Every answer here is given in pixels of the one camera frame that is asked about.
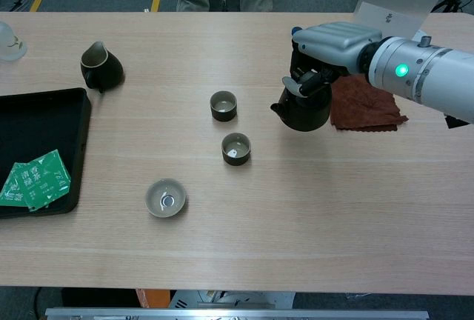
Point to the aluminium profile rail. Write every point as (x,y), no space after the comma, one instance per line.
(237,314)

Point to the small dark teacup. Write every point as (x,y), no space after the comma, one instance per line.
(223,107)
(236,149)

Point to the frosted glass cup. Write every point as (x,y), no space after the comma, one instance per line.
(9,44)

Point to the orange object under table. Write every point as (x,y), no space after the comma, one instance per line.
(152,298)

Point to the wide grey tea bowl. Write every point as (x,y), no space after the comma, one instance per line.
(165,198)

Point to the white electronics box under table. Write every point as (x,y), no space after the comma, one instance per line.
(229,299)

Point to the brown folded cloth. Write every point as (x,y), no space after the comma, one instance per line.
(363,109)

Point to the blue bottle cap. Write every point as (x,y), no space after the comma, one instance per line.
(295,30)

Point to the dark ceramic pouring pitcher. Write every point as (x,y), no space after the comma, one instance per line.
(107,72)

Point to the black rectangular tray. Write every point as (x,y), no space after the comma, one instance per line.
(37,123)

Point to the green tea packet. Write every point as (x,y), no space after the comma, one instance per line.
(11,190)
(46,181)

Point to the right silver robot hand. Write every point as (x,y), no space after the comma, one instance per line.
(337,42)

